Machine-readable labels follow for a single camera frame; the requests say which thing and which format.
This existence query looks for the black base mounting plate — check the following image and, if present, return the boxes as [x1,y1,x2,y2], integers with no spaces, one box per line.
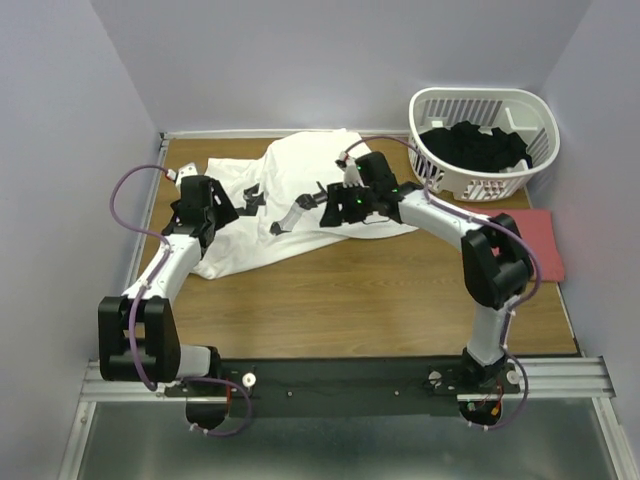
[165,355,521,428]

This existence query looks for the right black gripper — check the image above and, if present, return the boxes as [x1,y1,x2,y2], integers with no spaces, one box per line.
[319,180,378,227]

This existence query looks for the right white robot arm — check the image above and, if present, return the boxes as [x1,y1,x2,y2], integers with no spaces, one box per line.
[320,152,534,392]

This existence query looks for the white printed t-shirt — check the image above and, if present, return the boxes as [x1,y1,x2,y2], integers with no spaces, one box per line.
[192,129,415,280]

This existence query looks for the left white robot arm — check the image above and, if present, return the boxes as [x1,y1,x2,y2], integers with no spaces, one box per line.
[98,175,239,395]

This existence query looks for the white plastic laundry basket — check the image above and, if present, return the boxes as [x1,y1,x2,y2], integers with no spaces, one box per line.
[408,87,560,202]

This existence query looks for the folded red t-shirt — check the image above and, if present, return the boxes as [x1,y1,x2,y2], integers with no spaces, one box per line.
[471,208,565,283]

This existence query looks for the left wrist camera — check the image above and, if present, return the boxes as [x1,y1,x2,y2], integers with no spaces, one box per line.
[165,162,199,189]

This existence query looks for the black clothes in basket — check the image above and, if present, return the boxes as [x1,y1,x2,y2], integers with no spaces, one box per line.
[419,121,533,173]

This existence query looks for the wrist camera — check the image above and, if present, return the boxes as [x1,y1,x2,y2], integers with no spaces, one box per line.
[336,152,364,187]
[165,162,199,189]

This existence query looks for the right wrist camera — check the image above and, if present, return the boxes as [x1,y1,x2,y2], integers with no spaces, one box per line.
[336,152,364,187]

